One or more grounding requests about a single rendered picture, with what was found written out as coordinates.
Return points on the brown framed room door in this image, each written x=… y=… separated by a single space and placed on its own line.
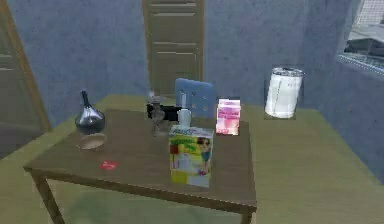
x=16 y=83

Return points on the brown wooden table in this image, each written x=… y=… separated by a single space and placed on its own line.
x=140 y=160

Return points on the window with grey frame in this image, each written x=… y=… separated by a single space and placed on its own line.
x=365 y=36

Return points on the white small bottle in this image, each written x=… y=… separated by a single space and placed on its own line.
x=184 y=116

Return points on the tan panelled room door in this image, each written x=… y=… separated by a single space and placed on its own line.
x=175 y=46

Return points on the black flat object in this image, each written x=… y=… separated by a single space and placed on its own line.
x=170 y=112

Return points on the small red card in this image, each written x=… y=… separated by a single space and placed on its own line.
x=109 y=165

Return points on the white cylindrical bin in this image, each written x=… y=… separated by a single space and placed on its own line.
x=283 y=93

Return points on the clear glass pepper mill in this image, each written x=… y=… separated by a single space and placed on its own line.
x=157 y=115

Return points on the beige shallow bowl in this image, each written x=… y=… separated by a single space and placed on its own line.
x=91 y=141

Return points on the colourful printed box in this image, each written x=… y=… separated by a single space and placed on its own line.
x=191 y=156

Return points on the pink and white carton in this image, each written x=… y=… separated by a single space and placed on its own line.
x=228 y=116

